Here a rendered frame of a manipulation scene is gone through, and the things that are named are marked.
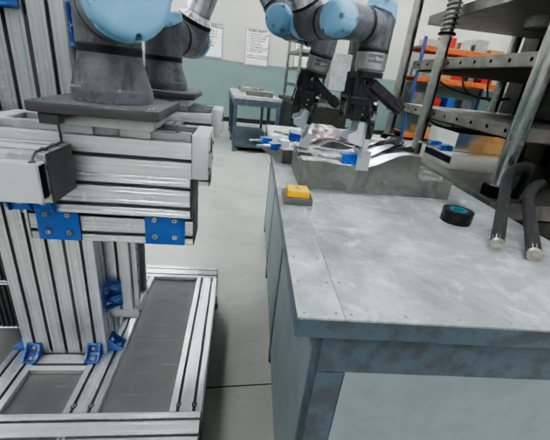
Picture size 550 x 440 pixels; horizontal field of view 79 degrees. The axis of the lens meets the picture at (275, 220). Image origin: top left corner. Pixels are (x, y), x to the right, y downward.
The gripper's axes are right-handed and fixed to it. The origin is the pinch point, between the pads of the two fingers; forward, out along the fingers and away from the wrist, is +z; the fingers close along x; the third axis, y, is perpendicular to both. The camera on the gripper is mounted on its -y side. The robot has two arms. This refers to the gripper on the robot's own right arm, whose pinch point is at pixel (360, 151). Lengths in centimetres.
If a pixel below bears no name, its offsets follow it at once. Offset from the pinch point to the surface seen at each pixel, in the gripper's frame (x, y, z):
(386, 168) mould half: -10.2, -12.5, 6.2
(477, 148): -64, -77, 5
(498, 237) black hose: 24.5, -28.2, 12.1
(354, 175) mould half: -10.2, -2.7, 9.7
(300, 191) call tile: 5.3, 15.9, 11.4
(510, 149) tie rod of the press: -23, -60, -2
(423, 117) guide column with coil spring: -97, -63, -4
